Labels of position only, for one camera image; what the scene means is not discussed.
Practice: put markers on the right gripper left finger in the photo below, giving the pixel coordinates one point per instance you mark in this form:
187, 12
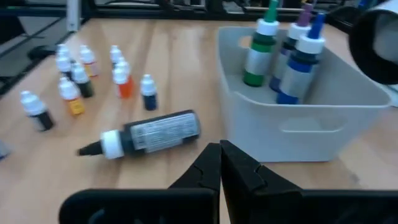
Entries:
192, 199

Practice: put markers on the large green food coloring bottle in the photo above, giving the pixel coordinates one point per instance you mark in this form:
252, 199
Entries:
261, 62

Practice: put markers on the small dark green coloring bottle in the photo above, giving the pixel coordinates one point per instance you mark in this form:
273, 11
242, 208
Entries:
85, 88

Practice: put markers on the large black food coloring bottle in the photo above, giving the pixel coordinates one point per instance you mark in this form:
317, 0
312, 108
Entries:
161, 132

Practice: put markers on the small purple food coloring bottle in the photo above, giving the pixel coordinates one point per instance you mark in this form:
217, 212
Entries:
45, 119

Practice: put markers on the silver aluminium extrusion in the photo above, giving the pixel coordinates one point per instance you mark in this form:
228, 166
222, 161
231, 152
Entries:
73, 15

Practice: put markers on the small orange food coloring bottle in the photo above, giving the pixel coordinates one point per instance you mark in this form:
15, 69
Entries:
76, 105

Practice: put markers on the small yellow food coloring bottle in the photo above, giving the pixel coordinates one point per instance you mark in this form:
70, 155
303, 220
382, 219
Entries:
87, 56

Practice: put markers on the white cylindrical lamp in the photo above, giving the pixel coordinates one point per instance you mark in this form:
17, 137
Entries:
367, 56

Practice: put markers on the small dark red coloring bottle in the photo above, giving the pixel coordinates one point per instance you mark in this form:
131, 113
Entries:
63, 63

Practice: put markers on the grey plastic bin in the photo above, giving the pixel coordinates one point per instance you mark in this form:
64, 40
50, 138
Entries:
280, 137

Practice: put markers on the small white-capped coloring bottle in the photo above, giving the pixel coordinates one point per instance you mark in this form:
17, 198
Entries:
62, 49

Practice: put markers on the large blue food coloring bottle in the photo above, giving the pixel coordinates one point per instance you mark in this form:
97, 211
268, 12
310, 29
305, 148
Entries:
298, 81

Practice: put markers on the large purple food coloring bottle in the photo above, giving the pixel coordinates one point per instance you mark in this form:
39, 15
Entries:
297, 31

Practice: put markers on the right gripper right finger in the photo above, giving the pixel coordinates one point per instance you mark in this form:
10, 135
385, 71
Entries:
248, 193

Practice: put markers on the small red food coloring bottle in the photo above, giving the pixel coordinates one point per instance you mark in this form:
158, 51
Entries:
126, 88

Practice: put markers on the small black food coloring bottle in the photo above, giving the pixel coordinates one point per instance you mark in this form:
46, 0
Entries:
115, 53

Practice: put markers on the small dark blue coloring bottle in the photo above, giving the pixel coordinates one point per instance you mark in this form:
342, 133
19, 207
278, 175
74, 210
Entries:
149, 101

